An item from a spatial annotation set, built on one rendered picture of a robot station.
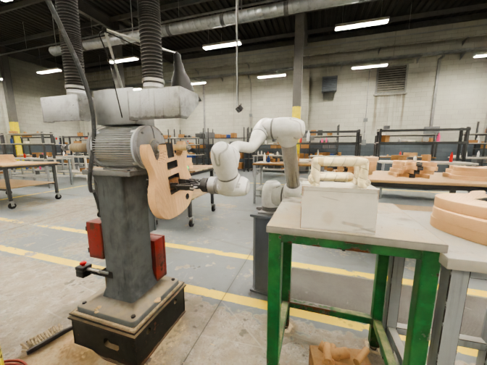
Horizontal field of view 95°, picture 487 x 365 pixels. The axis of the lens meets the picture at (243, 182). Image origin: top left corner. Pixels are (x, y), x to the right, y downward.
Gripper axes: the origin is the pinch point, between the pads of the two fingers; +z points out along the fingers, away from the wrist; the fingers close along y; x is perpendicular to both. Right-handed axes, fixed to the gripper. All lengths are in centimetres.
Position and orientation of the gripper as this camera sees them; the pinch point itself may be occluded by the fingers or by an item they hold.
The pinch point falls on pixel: (175, 183)
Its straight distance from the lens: 126.8
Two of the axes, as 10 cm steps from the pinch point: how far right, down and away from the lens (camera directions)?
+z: -9.5, -0.4, 3.0
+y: 3.0, -2.9, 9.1
